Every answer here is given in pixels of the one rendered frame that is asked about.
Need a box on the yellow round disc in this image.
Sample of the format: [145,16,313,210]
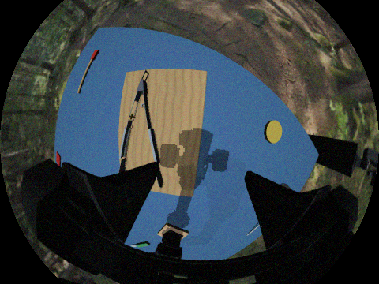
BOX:
[265,120,282,143]

